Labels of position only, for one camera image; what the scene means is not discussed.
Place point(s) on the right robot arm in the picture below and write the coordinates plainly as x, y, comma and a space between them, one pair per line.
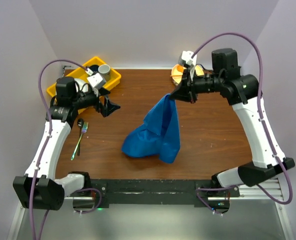
241, 93

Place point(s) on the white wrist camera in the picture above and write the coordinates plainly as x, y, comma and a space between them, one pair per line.
187, 59
96, 81

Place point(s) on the grey mug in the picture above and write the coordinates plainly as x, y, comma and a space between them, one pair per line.
104, 70

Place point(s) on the orange plastic spoon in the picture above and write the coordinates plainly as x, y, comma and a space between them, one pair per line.
180, 68

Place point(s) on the white paper plate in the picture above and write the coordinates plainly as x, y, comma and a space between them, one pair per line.
82, 86

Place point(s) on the black spoon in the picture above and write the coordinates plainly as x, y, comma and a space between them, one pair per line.
80, 124

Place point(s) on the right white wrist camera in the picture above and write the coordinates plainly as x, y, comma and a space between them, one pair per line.
187, 59

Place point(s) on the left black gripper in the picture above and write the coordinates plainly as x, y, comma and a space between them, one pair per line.
108, 107

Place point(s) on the yellow plastic plate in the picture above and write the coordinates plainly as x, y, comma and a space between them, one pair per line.
176, 80

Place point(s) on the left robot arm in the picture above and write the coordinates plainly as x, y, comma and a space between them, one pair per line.
38, 188

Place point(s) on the dark blue mug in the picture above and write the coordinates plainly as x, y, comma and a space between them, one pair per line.
94, 68

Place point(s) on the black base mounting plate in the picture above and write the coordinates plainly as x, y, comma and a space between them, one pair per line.
160, 192

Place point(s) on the iridescent metal fork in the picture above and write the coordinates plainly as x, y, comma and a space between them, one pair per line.
84, 130

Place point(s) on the blue cloth napkin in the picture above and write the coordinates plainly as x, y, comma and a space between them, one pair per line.
158, 135

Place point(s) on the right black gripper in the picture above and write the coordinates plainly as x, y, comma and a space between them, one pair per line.
183, 92

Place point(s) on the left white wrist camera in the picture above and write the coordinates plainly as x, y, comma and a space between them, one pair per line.
96, 81

